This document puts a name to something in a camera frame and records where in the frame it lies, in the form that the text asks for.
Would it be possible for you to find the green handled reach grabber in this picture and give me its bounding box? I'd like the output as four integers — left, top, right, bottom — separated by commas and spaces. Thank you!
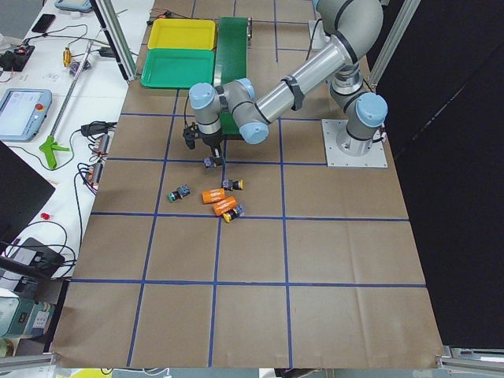
39, 41, 93, 170

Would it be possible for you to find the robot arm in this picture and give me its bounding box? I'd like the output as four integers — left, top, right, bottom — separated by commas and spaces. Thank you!
183, 0, 388, 166

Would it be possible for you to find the orange cylinder upper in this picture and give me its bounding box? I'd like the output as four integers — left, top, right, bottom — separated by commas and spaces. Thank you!
202, 188, 226, 204

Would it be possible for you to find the green plastic tray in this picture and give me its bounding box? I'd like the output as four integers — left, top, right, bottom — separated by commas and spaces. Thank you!
140, 48, 215, 89

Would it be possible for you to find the orange cylinder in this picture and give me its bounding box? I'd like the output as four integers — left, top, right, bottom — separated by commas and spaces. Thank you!
202, 188, 226, 204
213, 196, 238, 217

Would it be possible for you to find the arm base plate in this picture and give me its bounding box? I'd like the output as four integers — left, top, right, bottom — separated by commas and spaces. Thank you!
321, 119, 388, 169

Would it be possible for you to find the green push button switch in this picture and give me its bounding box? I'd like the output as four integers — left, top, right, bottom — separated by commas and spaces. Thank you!
167, 184, 191, 202
203, 157, 223, 169

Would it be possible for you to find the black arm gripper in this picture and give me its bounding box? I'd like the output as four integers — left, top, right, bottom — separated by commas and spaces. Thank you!
183, 122, 224, 166

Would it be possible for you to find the yellow plastic tray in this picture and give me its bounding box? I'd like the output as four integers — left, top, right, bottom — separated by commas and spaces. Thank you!
147, 19, 217, 50

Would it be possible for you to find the green conveyor belt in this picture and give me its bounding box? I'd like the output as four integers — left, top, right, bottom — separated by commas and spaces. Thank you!
212, 17, 253, 142

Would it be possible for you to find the orange cylinder lower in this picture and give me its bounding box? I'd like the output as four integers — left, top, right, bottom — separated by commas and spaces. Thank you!
213, 196, 238, 217

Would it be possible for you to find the black smartphone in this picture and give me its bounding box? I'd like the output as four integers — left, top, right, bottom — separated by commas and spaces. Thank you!
31, 13, 56, 34

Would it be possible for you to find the yellow push button switch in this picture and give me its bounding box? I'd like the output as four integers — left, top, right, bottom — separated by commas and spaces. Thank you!
221, 179, 244, 191
222, 204, 245, 223

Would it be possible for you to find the teach pendant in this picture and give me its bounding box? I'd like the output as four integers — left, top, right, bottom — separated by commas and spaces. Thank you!
1, 88, 52, 142

